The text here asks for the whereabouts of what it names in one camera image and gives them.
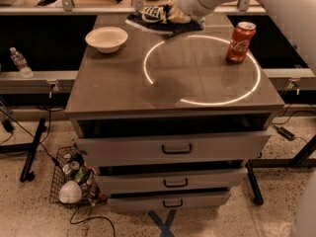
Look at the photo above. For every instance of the grey drawer cabinet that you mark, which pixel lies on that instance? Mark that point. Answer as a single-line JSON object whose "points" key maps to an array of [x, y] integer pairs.
{"points": [[154, 86]]}

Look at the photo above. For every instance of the red coca-cola can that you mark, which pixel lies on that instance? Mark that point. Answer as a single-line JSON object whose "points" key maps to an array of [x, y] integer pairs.
{"points": [[240, 41]]}

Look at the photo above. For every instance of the white round object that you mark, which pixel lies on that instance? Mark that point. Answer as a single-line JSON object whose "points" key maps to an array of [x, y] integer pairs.
{"points": [[70, 193]]}

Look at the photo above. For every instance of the black wire basket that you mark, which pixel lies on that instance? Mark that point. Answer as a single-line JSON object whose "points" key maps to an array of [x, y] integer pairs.
{"points": [[70, 166]]}

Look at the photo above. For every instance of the black table leg left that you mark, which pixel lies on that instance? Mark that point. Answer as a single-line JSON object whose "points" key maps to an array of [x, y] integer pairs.
{"points": [[30, 148]]}

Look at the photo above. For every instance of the blue chip bag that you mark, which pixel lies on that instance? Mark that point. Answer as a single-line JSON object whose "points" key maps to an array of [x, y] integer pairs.
{"points": [[154, 19]]}

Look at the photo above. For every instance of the top grey drawer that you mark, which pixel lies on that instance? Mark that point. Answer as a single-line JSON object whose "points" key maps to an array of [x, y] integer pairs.
{"points": [[152, 150]]}

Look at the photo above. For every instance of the clear plastic water bottle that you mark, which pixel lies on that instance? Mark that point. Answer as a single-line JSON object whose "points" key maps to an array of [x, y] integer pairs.
{"points": [[21, 63]]}

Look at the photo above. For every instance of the middle grey drawer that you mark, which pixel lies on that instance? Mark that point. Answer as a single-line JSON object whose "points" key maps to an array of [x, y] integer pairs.
{"points": [[171, 181]]}

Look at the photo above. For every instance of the grey drawer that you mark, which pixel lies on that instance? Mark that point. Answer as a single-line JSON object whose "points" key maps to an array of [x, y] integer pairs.
{"points": [[152, 150], [171, 181], [128, 204]]}

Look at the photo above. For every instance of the black table leg right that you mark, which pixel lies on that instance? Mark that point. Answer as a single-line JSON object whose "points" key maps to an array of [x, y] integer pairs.
{"points": [[301, 160]]}

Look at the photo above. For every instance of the white bowl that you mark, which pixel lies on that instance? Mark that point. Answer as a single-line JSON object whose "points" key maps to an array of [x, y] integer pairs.
{"points": [[106, 39]]}

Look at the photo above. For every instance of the bottom grey drawer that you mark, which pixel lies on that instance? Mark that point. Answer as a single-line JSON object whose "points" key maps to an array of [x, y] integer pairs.
{"points": [[128, 204]]}

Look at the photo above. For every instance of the black power adapter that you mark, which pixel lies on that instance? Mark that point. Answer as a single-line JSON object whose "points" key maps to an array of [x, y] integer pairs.
{"points": [[285, 133]]}

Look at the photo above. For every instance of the black table leg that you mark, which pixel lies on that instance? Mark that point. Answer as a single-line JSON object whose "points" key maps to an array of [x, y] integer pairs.
{"points": [[30, 148], [301, 160]]}

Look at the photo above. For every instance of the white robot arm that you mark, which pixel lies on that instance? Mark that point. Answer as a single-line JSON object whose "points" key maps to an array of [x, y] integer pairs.
{"points": [[297, 21]]}

